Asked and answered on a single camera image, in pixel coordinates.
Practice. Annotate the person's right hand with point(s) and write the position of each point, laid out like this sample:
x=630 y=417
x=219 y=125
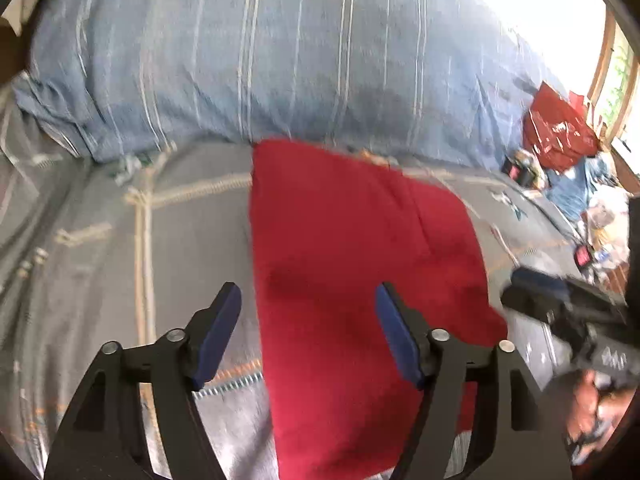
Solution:
x=594 y=416

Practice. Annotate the blue plaid pillow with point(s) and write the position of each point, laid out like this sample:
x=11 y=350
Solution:
x=438 y=78

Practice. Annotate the blue denim clothing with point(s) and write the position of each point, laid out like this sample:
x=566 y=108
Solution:
x=572 y=191

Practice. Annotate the black device with red label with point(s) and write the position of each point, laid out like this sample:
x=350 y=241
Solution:
x=524 y=169

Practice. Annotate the black red-labelled gadget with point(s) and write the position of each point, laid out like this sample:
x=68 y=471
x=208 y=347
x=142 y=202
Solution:
x=583 y=256

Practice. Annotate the red knit garment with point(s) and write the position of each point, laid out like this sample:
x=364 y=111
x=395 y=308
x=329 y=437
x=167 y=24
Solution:
x=327 y=229

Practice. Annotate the grey patterned bed sheet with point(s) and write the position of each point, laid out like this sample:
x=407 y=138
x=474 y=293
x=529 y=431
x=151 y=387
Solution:
x=88 y=255

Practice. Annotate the red plastic bag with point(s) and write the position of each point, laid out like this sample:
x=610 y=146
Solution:
x=555 y=133

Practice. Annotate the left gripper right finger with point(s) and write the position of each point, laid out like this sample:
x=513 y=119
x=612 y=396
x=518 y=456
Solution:
x=511 y=437

